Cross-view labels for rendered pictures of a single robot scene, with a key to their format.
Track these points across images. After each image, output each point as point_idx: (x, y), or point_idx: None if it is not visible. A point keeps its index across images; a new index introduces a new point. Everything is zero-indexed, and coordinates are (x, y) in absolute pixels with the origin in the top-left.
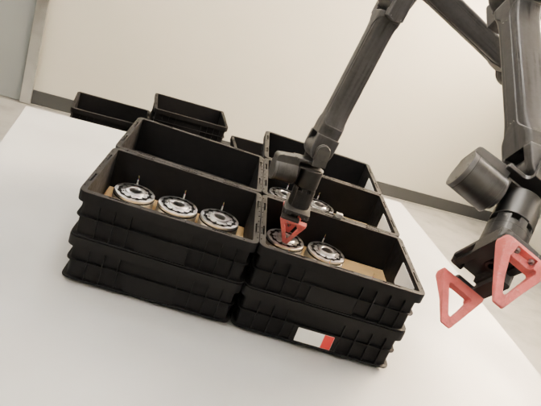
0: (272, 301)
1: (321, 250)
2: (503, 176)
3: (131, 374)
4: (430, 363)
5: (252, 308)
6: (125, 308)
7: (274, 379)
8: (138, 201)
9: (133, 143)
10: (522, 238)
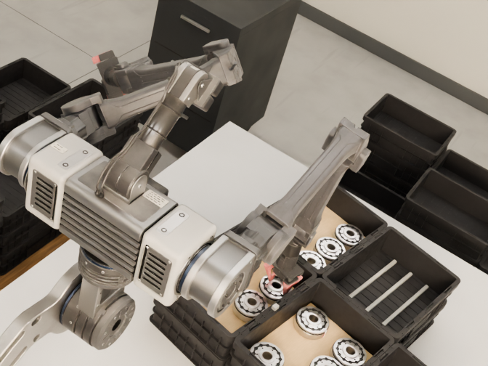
0: None
1: (253, 296)
2: (133, 63)
3: (220, 205)
4: (131, 365)
5: None
6: None
7: None
8: (336, 228)
9: (432, 277)
10: (110, 68)
